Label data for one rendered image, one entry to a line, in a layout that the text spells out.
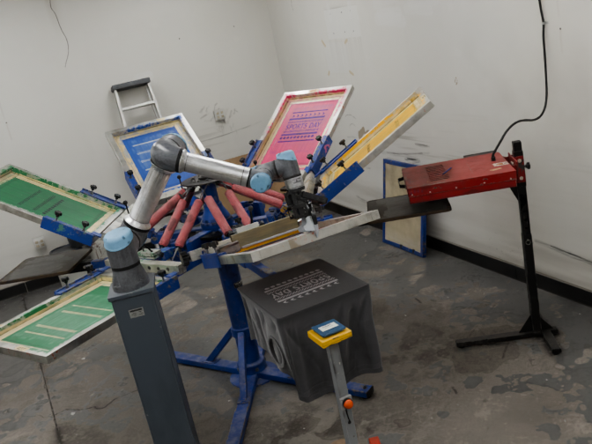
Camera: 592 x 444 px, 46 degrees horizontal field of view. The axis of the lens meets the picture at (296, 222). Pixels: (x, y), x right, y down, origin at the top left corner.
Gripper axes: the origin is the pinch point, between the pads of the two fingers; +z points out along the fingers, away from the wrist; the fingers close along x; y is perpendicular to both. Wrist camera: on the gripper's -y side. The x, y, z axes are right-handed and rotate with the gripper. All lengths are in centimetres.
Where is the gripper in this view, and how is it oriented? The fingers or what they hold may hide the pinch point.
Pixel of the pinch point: (315, 234)
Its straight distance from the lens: 280.5
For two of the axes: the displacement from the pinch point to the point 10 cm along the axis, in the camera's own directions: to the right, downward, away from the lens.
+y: -8.9, 3.0, -3.6
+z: 3.0, 9.5, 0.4
